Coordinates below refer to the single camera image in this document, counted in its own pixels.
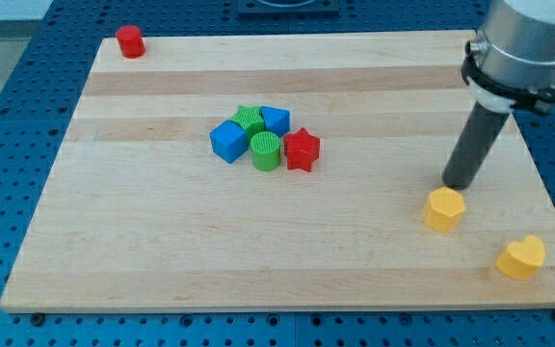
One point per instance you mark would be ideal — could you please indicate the blue triangle block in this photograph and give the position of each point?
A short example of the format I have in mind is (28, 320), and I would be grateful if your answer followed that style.
(276, 120)

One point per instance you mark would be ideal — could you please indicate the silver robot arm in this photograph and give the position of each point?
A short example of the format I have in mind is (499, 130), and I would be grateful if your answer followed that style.
(510, 64)

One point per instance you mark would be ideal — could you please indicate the wooden board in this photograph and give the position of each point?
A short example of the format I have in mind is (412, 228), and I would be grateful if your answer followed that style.
(138, 214)

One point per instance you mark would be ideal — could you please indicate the green cylinder block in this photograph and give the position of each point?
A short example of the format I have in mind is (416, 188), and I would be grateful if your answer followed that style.
(265, 147)

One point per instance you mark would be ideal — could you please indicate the red star block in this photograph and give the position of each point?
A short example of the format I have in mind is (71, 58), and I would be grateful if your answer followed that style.
(302, 149)

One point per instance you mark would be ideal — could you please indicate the blue cube block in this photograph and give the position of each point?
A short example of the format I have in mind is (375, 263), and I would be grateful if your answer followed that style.
(229, 141)

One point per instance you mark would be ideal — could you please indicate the green star block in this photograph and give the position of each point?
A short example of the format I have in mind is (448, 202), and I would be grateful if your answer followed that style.
(249, 119)

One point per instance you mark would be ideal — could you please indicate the yellow hexagon block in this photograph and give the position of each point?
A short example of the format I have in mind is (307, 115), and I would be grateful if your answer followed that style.
(443, 209)

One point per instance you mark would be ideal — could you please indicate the red cylinder block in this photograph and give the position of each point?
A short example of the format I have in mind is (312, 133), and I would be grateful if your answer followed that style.
(130, 40)

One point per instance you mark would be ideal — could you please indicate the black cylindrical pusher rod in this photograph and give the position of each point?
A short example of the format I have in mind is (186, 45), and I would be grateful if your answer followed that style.
(477, 138)

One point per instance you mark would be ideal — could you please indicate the yellow heart block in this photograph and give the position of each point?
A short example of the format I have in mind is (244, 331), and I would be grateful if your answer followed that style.
(521, 260)

